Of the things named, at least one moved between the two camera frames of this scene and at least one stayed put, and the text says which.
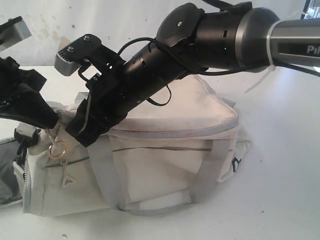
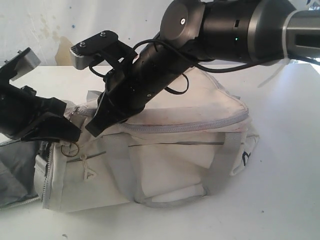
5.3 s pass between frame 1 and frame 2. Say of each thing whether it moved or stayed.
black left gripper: moved
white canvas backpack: stayed
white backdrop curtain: stayed
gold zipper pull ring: moved
